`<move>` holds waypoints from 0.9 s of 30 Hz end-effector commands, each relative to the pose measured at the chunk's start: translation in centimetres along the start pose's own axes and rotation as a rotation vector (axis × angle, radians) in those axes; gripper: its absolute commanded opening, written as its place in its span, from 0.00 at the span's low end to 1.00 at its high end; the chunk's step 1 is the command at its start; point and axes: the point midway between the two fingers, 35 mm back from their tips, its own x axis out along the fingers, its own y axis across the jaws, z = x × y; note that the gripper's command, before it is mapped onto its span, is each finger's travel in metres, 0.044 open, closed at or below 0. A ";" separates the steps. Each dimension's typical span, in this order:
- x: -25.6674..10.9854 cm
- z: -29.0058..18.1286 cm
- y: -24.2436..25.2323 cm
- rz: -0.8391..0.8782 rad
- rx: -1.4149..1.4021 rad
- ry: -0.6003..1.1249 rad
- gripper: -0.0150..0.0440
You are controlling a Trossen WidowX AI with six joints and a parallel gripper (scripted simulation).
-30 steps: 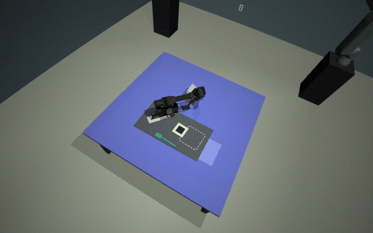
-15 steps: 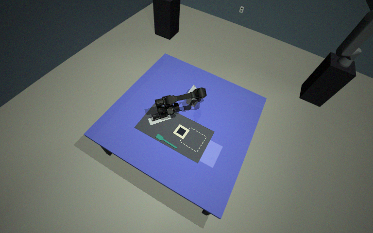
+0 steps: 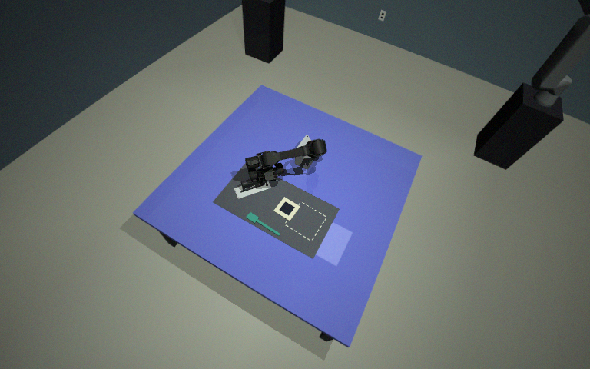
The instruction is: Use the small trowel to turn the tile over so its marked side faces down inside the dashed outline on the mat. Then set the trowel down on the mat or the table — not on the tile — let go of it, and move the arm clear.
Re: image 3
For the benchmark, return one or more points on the green small trowel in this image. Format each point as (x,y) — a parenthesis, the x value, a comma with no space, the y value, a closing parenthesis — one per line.
(252,217)

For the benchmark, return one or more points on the cream square tile with dark square centre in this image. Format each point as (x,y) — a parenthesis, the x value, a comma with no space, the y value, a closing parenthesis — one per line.
(286,208)

